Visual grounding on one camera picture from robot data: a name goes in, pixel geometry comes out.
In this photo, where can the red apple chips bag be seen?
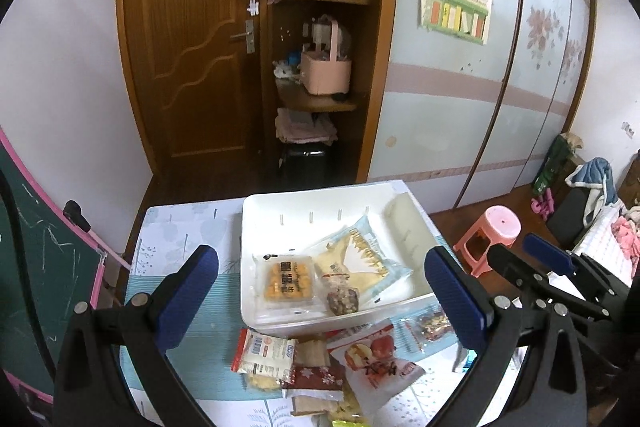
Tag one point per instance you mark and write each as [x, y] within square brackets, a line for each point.
[373, 369]

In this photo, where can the light blue cake packet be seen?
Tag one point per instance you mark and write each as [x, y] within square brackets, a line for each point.
[355, 251]

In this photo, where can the green snack packet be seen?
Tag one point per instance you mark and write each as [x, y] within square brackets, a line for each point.
[349, 422]

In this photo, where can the small red nut packet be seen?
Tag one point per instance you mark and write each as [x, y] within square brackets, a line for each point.
[427, 328]

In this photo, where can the clear nut mix packet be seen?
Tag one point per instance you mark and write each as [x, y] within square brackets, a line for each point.
[341, 297]

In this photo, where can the red white cracker packet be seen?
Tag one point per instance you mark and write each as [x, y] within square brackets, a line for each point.
[264, 356]

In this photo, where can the folded pink cloth stack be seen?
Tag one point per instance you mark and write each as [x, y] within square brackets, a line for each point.
[296, 127]

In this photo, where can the beige biscuit packet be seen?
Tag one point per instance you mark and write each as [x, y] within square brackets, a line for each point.
[312, 353]

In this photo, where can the white plastic storage bin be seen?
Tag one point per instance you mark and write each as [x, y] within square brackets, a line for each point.
[295, 223]

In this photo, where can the pink plastic stool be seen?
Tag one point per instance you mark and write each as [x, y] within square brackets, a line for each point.
[497, 225]

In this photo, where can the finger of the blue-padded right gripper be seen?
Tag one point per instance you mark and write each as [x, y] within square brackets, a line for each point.
[515, 274]
[552, 257]

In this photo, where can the wooden corner shelf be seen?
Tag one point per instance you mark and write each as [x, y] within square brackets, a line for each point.
[367, 27]

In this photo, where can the green chalkboard pink frame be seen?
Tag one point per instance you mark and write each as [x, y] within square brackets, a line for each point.
[51, 258]

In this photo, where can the dark red snack packet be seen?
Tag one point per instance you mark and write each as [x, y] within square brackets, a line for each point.
[320, 382]

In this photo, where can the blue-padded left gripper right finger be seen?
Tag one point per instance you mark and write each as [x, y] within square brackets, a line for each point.
[550, 389]

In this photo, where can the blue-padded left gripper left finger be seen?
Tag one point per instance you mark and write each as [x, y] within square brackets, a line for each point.
[90, 388]

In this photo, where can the wall calendar poster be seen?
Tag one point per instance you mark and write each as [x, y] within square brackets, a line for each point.
[464, 19]

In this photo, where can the pink handled storage basket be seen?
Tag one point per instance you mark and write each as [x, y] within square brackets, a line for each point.
[324, 70]

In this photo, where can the yellow egg-yolk pastry packet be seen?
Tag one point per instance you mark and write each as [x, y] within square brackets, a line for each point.
[287, 284]

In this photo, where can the brown wooden door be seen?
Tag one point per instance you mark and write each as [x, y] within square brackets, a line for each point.
[193, 73]

